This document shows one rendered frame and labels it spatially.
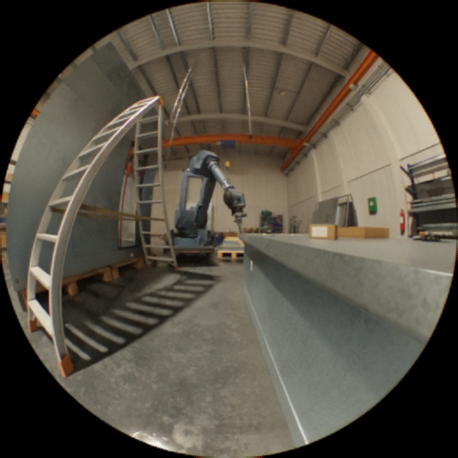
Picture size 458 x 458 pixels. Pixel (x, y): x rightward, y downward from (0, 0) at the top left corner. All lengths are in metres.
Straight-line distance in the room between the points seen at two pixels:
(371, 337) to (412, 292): 0.13
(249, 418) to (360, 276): 0.63
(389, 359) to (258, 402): 0.56
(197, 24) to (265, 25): 2.50
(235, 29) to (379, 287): 7.56
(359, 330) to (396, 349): 0.09
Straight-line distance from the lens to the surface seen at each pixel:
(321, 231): 0.62
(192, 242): 2.55
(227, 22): 7.48
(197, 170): 2.20
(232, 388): 0.76
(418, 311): 0.18
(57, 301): 0.88
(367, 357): 0.31
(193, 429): 0.70
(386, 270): 0.20
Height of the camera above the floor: 0.68
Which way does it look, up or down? level
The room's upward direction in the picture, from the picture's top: 1 degrees clockwise
